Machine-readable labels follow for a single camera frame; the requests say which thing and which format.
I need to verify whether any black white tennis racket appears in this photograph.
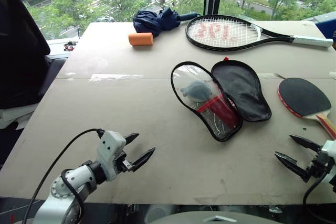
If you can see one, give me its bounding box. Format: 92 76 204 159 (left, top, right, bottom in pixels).
185 14 334 52

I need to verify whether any black clear paddle case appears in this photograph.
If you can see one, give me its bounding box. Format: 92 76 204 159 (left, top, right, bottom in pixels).
170 56 272 143

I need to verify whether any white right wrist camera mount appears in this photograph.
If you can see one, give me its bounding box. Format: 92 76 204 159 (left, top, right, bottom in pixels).
321 140 336 187

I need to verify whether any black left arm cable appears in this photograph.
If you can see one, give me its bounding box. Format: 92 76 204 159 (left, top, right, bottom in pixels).
22 128 106 224

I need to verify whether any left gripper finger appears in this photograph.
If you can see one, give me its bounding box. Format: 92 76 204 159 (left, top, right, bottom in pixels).
131 147 156 174
123 133 140 146

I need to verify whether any blue cloth ball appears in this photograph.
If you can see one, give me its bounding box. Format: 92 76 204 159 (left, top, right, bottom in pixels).
181 80 211 103

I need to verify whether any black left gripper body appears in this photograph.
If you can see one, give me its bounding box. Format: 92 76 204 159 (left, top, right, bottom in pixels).
114 150 136 174

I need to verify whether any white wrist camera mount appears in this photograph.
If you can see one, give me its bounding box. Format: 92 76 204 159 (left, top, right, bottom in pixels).
96 130 127 182
321 140 336 187

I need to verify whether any orange foam cylinder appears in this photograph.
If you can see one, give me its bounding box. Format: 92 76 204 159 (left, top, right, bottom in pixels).
128 32 154 47

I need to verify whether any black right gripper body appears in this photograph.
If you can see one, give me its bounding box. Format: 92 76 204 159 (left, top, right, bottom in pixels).
304 151 330 183

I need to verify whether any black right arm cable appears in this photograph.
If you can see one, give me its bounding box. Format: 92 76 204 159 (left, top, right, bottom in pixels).
302 173 336 224

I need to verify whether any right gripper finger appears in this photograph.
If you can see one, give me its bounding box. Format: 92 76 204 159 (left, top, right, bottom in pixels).
289 134 322 153
274 151 312 183

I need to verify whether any folded navy blue umbrella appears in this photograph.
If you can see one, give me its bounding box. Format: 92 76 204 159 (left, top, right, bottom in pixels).
132 7 202 38

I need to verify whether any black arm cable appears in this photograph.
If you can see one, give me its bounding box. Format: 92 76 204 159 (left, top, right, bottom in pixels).
302 173 336 224
22 128 106 224

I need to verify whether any black office chair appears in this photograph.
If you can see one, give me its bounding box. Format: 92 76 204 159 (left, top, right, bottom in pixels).
0 0 67 131

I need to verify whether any black red table tennis paddle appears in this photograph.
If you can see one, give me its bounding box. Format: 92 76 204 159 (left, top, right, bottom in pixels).
277 77 336 141

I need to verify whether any small red black clip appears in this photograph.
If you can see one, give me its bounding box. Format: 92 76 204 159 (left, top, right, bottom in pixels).
63 40 79 52

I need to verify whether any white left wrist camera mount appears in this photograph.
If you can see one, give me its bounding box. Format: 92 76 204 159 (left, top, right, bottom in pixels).
96 130 127 182

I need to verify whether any blue box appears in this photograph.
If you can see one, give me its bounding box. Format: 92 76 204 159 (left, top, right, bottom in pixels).
314 11 336 42

